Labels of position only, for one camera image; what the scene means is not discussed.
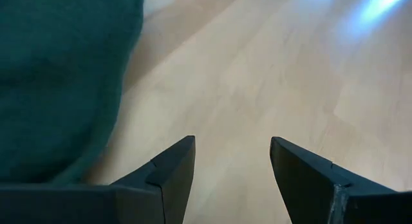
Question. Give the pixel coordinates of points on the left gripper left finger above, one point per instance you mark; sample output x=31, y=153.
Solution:
x=135, y=201

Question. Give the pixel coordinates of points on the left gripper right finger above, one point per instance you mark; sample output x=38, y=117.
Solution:
x=309, y=192

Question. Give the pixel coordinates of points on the dark green garment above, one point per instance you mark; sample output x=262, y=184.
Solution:
x=58, y=82

